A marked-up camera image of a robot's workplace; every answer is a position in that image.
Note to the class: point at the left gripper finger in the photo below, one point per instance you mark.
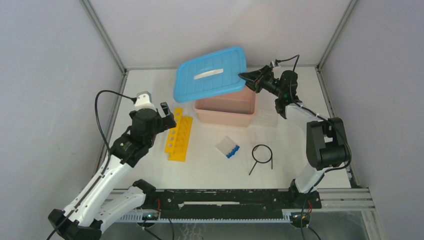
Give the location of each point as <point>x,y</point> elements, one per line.
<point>165,108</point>
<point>168,122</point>

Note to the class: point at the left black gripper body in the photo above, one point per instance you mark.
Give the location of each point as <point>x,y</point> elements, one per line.
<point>159,127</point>

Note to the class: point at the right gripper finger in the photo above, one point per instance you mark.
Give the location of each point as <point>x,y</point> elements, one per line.
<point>252,76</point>
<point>256,86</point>

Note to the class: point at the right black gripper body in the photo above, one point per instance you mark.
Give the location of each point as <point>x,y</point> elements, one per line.
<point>269,83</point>

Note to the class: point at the yellow test tube rack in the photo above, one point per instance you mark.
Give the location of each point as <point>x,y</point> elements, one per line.
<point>178,137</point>

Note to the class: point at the blue plastic box lid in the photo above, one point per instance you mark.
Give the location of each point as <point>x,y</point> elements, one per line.
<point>210,75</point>

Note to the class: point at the black wire ring stand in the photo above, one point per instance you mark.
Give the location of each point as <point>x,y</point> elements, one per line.
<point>263,158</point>

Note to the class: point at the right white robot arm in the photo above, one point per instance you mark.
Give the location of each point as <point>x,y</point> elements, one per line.
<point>326,145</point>

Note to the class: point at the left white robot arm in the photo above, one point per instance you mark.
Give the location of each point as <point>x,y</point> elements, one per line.
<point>87,217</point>

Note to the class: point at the pink plastic storage box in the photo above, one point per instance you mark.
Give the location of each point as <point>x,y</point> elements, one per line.
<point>236,109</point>

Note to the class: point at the clear plastic well plate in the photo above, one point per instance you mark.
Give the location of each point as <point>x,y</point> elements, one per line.
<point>265,118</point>

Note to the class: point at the blue-capped tube bundle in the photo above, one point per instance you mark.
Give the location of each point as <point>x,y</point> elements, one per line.
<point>228,147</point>

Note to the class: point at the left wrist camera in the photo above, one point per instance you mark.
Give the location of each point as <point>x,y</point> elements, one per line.
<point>144,101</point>

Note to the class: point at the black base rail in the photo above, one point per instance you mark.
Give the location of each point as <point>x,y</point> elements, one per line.
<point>226,204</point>

